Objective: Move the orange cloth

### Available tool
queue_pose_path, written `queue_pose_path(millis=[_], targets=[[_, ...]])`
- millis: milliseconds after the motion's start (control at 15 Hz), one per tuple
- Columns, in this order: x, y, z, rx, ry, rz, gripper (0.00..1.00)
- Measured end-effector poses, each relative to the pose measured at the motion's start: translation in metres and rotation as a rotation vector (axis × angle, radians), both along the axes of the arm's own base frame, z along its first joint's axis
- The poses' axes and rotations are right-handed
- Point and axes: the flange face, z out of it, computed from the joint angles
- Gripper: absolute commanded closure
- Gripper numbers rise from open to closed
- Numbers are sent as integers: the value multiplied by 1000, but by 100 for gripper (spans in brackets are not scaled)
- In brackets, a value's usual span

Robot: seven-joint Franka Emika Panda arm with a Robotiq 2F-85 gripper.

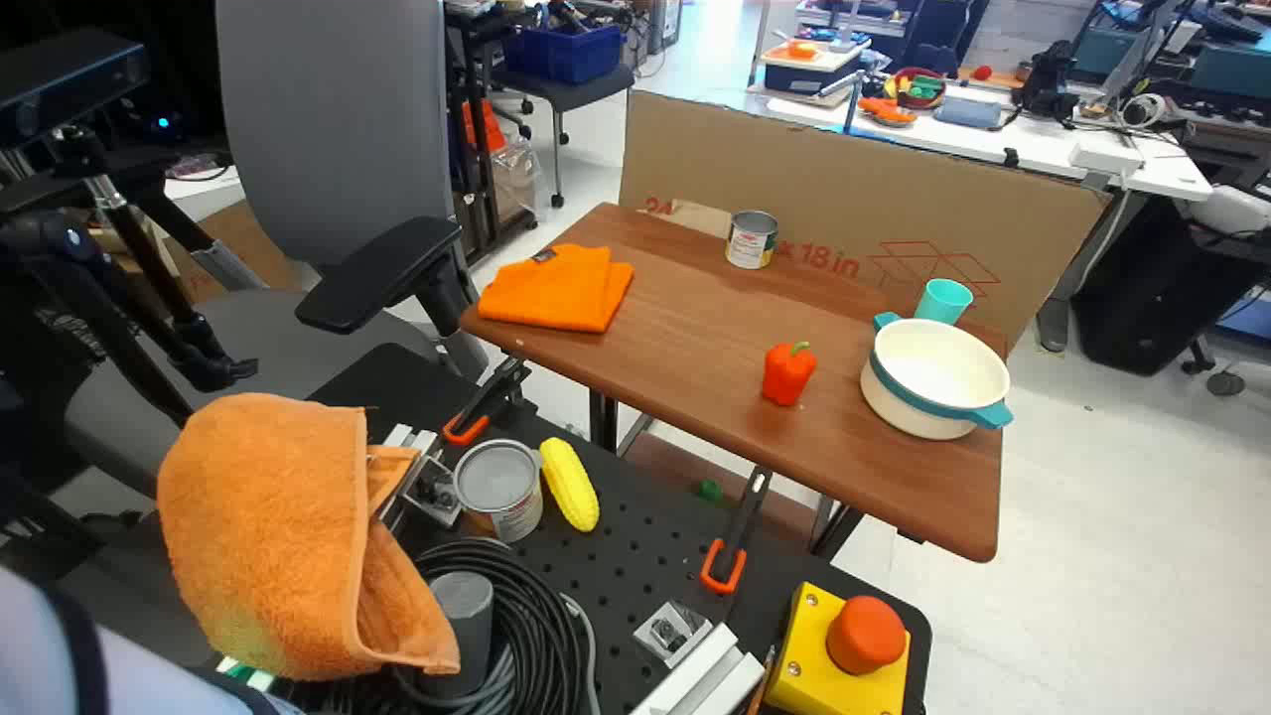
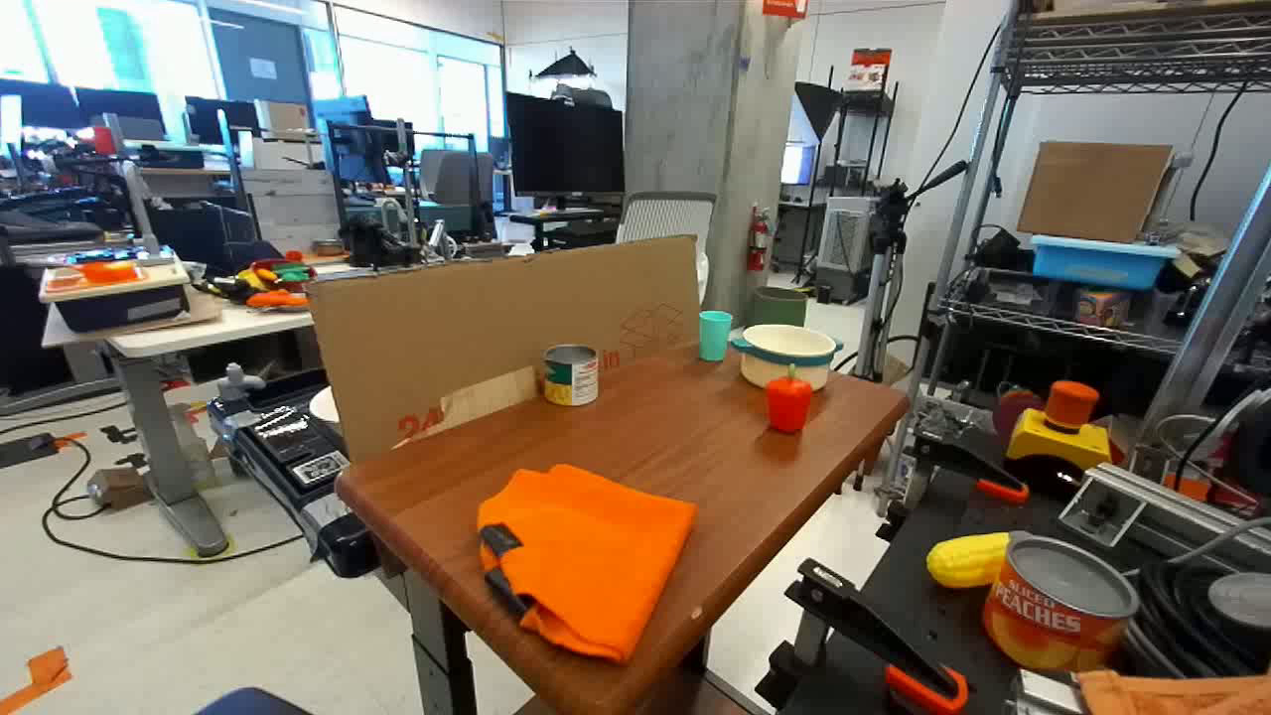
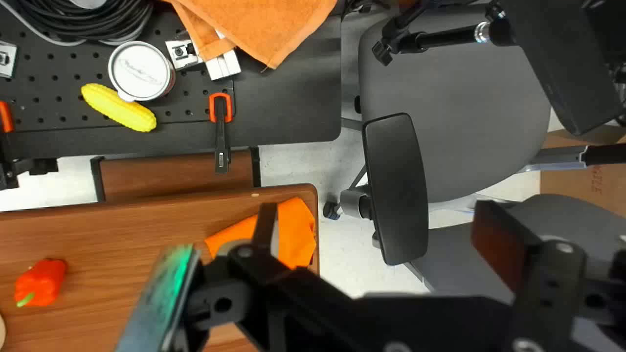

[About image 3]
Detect gripper left finger with metal pad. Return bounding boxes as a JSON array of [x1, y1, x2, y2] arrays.
[[115, 201, 309, 352]]

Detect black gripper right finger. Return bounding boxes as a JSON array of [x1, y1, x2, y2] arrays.
[[471, 198, 590, 352]]

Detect brown cardboard box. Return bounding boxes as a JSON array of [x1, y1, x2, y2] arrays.
[[538, 125, 626, 219]]

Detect red bell pepper toy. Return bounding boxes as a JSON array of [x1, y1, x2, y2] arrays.
[[11, 256, 70, 311]]

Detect black chair armrest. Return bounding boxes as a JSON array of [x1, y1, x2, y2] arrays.
[[362, 111, 430, 268]]

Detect grey office chair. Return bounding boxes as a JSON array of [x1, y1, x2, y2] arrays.
[[356, 12, 555, 205]]

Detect yellow banana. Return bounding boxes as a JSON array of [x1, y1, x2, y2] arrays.
[[78, 82, 160, 135]]

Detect black perforated board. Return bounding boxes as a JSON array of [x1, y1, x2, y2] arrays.
[[0, 0, 344, 160]]

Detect round white tin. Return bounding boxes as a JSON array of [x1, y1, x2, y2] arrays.
[[105, 39, 178, 106]]

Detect dark chair backrest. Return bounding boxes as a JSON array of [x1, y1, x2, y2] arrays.
[[497, 0, 624, 137]]

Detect small white block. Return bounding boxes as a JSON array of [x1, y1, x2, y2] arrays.
[[203, 49, 244, 82]]

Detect square metal fitting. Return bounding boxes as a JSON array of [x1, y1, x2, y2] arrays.
[[0, 39, 19, 80]]

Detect orange towel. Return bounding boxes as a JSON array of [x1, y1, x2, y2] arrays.
[[164, 0, 340, 70]]

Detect brown wooden panel, black frame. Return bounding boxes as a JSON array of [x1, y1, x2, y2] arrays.
[[90, 147, 264, 205]]

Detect orange-handled black clamp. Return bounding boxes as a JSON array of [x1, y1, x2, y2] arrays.
[[0, 98, 58, 192], [205, 90, 236, 176]]

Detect small metal bracket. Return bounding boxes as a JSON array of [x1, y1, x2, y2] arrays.
[[162, 37, 205, 72]]

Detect black coiled cables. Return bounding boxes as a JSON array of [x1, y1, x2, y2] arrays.
[[9, 0, 156, 47]]

